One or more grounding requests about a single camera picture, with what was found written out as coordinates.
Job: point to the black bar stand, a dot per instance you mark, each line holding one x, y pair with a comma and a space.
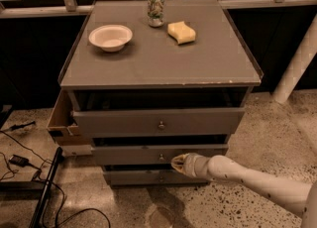
46, 188

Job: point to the yellow sponge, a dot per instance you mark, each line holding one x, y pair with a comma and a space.
181, 32

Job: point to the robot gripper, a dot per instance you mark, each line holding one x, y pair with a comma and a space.
192, 165

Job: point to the black power adapter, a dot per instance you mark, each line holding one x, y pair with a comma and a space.
19, 161

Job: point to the patterned drink can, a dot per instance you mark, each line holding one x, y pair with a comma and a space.
155, 13

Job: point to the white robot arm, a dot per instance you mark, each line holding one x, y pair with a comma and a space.
296, 197

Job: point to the cardboard box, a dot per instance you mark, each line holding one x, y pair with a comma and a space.
65, 131

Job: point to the grey drawer cabinet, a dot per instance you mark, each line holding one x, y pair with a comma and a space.
152, 71

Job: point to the grey bottom drawer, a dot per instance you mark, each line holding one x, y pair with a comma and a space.
154, 177

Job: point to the grey drawer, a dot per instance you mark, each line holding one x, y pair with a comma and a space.
154, 177
162, 122
151, 155

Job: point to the white paper bowl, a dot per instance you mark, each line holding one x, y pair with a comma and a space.
110, 38

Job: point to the black cable plug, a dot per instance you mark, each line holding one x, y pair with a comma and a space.
16, 127

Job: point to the grey top drawer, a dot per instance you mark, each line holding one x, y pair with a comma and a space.
162, 122

